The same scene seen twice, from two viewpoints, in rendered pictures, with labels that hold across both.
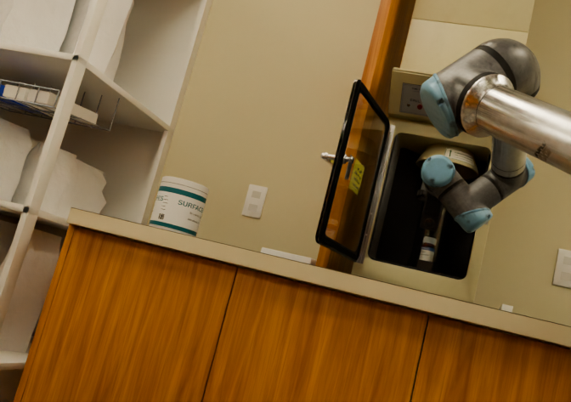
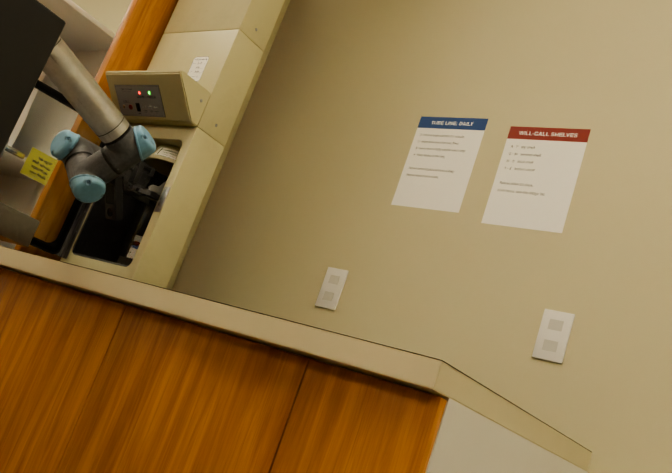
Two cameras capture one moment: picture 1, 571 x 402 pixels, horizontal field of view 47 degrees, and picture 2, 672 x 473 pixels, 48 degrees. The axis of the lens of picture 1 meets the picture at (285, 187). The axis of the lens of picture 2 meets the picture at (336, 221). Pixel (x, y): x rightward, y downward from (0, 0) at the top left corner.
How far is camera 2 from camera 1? 1.66 m
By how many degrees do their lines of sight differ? 23
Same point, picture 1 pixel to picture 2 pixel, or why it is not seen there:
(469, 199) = (77, 167)
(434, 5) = (181, 19)
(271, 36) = not seen: hidden behind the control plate
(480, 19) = (208, 24)
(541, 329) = (52, 268)
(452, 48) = (182, 53)
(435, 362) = not seen: outside the picture
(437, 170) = (57, 142)
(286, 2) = not seen: hidden behind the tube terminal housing
